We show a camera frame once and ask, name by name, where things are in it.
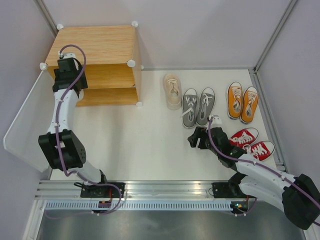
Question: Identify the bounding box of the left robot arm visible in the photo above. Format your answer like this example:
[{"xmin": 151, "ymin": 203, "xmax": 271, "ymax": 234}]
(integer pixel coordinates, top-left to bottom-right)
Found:
[{"xmin": 38, "ymin": 56, "xmax": 110, "ymax": 198}]

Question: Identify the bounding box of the grey sneaker right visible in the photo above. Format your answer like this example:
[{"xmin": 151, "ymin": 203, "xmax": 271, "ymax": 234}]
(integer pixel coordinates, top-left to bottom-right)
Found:
[{"xmin": 196, "ymin": 87, "xmax": 216, "ymax": 126}]

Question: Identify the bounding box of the red sneaker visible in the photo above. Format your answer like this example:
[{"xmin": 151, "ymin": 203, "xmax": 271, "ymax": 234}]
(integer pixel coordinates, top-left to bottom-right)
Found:
[
  {"xmin": 243, "ymin": 140, "xmax": 276, "ymax": 162},
  {"xmin": 229, "ymin": 127, "xmax": 259, "ymax": 148}
]

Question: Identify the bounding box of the orange sneaker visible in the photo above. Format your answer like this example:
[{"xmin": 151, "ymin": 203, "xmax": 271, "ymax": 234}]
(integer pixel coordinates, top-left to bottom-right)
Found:
[
  {"xmin": 226, "ymin": 81, "xmax": 243, "ymax": 120},
  {"xmin": 240, "ymin": 86, "xmax": 259, "ymax": 124}
]

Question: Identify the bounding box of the orange sneaker left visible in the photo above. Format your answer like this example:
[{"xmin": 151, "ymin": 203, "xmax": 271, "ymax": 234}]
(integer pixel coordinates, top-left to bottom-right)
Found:
[{"xmin": 226, "ymin": 81, "xmax": 243, "ymax": 120}]

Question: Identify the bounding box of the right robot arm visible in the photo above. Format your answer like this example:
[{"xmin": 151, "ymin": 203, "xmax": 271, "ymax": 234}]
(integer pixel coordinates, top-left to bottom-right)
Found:
[{"xmin": 187, "ymin": 127, "xmax": 320, "ymax": 230}]

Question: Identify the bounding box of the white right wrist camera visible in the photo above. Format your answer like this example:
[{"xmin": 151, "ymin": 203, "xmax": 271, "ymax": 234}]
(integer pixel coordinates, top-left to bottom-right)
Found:
[{"xmin": 207, "ymin": 115, "xmax": 222, "ymax": 126}]

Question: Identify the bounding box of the translucent cabinet door panel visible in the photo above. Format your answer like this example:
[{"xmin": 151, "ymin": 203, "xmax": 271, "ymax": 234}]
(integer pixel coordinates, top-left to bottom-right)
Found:
[{"xmin": 3, "ymin": 71, "xmax": 55, "ymax": 172}]

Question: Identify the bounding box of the grey sneaker left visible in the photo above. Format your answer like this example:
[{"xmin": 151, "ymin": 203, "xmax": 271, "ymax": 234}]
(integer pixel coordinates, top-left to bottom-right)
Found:
[{"xmin": 181, "ymin": 88, "xmax": 198, "ymax": 129}]

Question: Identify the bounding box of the red sneaker upper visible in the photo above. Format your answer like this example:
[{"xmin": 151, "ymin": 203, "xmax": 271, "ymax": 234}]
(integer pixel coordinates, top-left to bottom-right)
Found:
[{"xmin": 229, "ymin": 127, "xmax": 259, "ymax": 148}]

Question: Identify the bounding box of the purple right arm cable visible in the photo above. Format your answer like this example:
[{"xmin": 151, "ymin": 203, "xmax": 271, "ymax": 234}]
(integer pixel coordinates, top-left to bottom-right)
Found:
[{"xmin": 207, "ymin": 117, "xmax": 320, "ymax": 226}]

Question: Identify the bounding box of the orange sneaker right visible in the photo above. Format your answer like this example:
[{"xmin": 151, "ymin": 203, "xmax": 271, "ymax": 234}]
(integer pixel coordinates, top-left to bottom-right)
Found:
[{"xmin": 240, "ymin": 86, "xmax": 259, "ymax": 124}]

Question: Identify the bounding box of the grey sneaker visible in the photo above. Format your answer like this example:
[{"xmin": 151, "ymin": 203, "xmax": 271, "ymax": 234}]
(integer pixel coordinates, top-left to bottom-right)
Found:
[
  {"xmin": 196, "ymin": 87, "xmax": 216, "ymax": 126},
  {"xmin": 181, "ymin": 88, "xmax": 198, "ymax": 129}
]

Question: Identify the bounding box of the white slotted cable duct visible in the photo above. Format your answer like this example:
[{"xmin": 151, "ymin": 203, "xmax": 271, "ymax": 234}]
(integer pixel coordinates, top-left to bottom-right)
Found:
[{"xmin": 45, "ymin": 200, "xmax": 233, "ymax": 211}]

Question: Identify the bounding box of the red sneaker lower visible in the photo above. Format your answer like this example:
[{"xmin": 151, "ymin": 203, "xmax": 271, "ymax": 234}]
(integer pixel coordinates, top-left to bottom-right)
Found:
[{"xmin": 243, "ymin": 140, "xmax": 276, "ymax": 162}]

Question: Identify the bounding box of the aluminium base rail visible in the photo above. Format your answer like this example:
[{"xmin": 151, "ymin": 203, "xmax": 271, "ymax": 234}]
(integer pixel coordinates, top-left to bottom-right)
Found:
[{"xmin": 35, "ymin": 180, "xmax": 247, "ymax": 201}]

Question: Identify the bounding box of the wooden shoe cabinet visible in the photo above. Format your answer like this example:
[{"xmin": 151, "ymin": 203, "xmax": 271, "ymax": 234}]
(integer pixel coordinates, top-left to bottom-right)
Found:
[{"xmin": 45, "ymin": 25, "xmax": 142, "ymax": 107}]

